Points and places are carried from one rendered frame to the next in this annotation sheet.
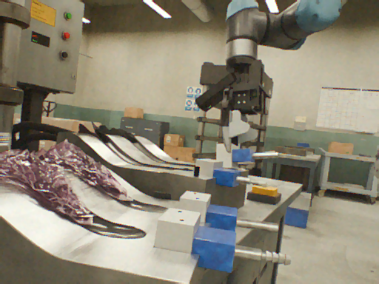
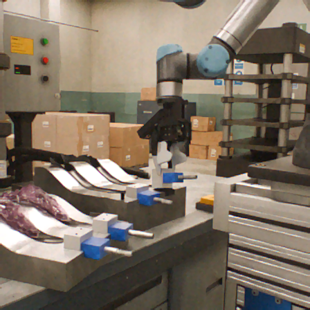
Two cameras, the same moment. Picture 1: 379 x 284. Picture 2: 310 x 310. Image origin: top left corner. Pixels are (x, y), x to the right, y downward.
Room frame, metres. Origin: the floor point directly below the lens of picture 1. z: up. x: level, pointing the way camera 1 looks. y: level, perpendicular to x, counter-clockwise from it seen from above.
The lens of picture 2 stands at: (-0.39, -0.29, 1.14)
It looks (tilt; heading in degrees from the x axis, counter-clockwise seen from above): 8 degrees down; 12
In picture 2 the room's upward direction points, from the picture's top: 2 degrees clockwise
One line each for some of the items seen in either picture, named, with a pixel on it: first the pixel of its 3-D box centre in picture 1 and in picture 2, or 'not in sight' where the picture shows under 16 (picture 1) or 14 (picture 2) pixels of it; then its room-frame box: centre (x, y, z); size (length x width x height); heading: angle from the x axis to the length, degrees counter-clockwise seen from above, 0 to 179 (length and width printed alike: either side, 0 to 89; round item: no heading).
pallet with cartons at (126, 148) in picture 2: not in sight; (104, 147); (5.60, 1.78, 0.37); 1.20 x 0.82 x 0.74; 74
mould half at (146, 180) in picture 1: (133, 166); (95, 187); (0.75, 0.13, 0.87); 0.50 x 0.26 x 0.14; 64
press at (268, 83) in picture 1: (235, 132); (273, 111); (5.37, -0.74, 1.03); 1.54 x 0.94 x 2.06; 156
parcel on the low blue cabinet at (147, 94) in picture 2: (134, 112); (151, 94); (8.07, 1.57, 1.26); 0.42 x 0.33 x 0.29; 66
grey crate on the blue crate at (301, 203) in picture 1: (284, 197); not in sight; (3.77, -1.23, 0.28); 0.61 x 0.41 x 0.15; 66
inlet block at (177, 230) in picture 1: (223, 249); (100, 248); (0.30, -0.04, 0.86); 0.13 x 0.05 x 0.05; 81
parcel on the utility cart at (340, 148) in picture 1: (340, 149); not in sight; (6.00, -2.91, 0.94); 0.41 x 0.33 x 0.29; 73
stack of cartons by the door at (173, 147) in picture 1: (180, 151); (211, 138); (7.58, 0.24, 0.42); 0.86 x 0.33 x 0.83; 66
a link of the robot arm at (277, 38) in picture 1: (283, 30); (205, 66); (0.75, -0.19, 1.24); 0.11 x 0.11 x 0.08; 12
